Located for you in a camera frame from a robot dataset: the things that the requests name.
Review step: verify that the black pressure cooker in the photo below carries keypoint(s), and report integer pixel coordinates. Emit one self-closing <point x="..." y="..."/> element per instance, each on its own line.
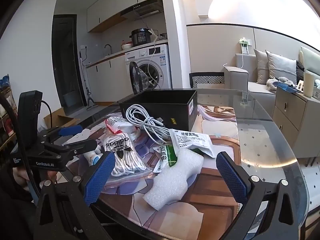
<point x="141" y="37"/>

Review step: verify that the white wall cabinets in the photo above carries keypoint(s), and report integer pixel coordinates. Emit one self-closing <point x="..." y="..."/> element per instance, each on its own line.
<point x="112" y="5"/>

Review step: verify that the white cylinder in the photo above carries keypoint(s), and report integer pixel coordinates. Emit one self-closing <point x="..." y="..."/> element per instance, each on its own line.
<point x="308" y="85"/>

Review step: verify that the small white blue toy figure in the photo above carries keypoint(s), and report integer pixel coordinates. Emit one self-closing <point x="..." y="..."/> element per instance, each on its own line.
<point x="93" y="158"/>

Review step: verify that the white medicine packet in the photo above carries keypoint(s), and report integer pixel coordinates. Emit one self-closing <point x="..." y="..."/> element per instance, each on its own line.
<point x="192" y="140"/>

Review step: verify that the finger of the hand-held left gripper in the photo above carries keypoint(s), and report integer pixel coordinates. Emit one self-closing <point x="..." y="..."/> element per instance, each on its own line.
<point x="71" y="130"/>
<point x="85" y="146"/>

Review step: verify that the grey pillow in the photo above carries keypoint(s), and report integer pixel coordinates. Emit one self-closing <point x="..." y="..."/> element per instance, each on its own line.
<point x="260" y="67"/>
<point x="280" y="67"/>

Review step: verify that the bag of white shoelaces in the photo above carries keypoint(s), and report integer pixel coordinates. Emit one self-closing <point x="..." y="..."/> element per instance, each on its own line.
<point x="125" y="160"/>

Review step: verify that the white washing machine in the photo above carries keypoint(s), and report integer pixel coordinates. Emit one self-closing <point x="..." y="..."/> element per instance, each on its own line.
<point x="155" y="55"/>

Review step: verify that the kitchen faucet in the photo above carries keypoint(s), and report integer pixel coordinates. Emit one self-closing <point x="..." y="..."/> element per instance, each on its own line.
<point x="108" y="48"/>

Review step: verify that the patterned back chair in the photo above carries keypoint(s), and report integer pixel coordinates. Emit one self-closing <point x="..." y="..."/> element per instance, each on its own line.
<point x="207" y="80"/>

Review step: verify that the white counter cabinet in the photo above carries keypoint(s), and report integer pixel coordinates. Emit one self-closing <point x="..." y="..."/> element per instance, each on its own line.
<point x="107" y="80"/>

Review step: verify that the cluttered shelf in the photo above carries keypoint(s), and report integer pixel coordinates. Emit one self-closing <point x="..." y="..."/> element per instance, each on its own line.
<point x="6" y="120"/>

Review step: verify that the flat mop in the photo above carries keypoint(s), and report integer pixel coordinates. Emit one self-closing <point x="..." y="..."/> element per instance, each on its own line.
<point x="88" y="95"/>

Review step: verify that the green and white packet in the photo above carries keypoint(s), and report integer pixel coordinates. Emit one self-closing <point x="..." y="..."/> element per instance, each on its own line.
<point x="170" y="158"/>

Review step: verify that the person's left hand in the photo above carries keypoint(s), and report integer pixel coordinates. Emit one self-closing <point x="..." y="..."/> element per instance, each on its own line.
<point x="19" y="177"/>

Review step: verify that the black cardboard box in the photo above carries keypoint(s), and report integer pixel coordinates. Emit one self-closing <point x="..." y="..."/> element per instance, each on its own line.
<point x="160" y="105"/>

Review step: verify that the wall outlet with charger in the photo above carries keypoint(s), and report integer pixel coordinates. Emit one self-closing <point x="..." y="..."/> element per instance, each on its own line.
<point x="244" y="45"/>

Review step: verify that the red and white packet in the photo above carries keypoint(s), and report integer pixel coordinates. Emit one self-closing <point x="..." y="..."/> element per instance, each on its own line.
<point x="116" y="126"/>

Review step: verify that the blue tray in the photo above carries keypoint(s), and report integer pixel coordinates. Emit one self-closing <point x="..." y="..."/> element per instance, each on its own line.
<point x="287" y="87"/>

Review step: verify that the brown cardboard box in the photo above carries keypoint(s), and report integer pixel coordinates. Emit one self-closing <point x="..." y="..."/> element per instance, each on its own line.
<point x="60" y="120"/>

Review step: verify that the grey fluffy throw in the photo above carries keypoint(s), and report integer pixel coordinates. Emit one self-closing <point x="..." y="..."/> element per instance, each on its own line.
<point x="271" y="83"/>

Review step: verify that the white foam piece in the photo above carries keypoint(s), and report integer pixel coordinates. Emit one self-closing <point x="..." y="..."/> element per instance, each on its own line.
<point x="172" y="180"/>

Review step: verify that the range hood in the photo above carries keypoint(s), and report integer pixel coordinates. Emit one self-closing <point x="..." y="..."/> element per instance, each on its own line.
<point x="142" y="8"/>

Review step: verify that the small photo frame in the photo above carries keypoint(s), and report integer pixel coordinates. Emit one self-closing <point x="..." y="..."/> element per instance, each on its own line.
<point x="300" y="85"/>

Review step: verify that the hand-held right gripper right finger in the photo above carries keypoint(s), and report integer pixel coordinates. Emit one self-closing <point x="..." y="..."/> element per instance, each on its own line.
<point x="231" y="177"/>

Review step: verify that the beige drawer cabinet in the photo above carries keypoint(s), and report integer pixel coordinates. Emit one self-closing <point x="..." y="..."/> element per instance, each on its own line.
<point x="290" y="117"/>

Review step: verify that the black garment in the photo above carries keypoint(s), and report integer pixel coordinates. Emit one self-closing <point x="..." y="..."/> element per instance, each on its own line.
<point x="300" y="68"/>

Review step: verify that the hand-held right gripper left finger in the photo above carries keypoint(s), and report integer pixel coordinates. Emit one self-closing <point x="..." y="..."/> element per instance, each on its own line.
<point x="100" y="177"/>

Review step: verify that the grey sofa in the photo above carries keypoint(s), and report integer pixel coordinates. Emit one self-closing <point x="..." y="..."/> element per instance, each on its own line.
<point x="240" y="80"/>

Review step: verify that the printed desk mat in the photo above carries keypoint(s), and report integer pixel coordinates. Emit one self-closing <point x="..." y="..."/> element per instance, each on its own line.
<point x="212" y="180"/>

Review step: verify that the dark door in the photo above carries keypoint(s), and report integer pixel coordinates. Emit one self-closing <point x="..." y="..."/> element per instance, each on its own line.
<point x="67" y="62"/>

